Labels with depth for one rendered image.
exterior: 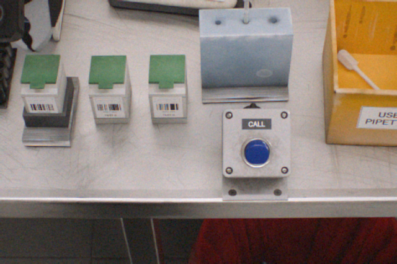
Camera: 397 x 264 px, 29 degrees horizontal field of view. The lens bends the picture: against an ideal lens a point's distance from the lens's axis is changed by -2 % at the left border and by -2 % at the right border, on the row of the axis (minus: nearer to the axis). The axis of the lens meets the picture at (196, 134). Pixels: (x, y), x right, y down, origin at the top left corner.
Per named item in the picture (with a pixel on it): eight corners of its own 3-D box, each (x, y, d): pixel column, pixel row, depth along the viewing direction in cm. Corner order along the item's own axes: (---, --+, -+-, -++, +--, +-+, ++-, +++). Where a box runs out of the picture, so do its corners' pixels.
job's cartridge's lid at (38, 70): (19, 90, 83) (18, 87, 83) (26, 56, 86) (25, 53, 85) (55, 90, 83) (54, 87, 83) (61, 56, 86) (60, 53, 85)
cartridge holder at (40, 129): (23, 146, 88) (17, 128, 85) (35, 83, 93) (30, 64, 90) (71, 147, 88) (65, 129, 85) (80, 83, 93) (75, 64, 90)
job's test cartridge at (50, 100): (30, 124, 88) (18, 90, 83) (36, 90, 91) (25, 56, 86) (65, 124, 88) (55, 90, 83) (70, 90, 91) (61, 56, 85)
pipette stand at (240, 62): (201, 103, 91) (200, 47, 83) (200, 57, 95) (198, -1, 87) (288, 101, 91) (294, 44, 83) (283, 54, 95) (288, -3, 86)
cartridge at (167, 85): (151, 123, 90) (147, 87, 84) (153, 90, 92) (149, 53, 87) (187, 123, 89) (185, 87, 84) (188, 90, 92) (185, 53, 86)
